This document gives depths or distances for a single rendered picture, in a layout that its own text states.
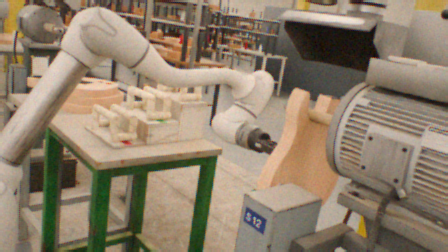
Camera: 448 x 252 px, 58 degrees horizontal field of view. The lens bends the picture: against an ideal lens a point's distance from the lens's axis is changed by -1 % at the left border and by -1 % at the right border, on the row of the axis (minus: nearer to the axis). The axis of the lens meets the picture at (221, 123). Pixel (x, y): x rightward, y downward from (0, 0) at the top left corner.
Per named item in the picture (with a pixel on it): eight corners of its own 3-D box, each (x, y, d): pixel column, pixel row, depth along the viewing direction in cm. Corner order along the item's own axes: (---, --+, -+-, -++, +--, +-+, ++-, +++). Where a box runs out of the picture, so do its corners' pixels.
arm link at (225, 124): (228, 140, 140) (248, 108, 142) (201, 126, 152) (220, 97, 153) (245, 153, 148) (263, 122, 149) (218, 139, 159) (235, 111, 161)
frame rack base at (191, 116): (203, 139, 188) (208, 103, 184) (177, 142, 177) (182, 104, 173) (168, 122, 206) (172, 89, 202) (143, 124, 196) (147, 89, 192)
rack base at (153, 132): (177, 141, 178) (180, 121, 176) (146, 145, 166) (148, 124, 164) (143, 124, 196) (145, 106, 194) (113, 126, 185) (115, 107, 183)
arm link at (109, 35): (156, 38, 116) (138, 33, 127) (106, -4, 105) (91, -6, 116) (130, 75, 115) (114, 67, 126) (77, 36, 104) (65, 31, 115)
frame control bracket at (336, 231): (351, 243, 97) (355, 228, 96) (301, 264, 85) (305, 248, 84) (337, 235, 100) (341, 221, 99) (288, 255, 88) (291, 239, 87)
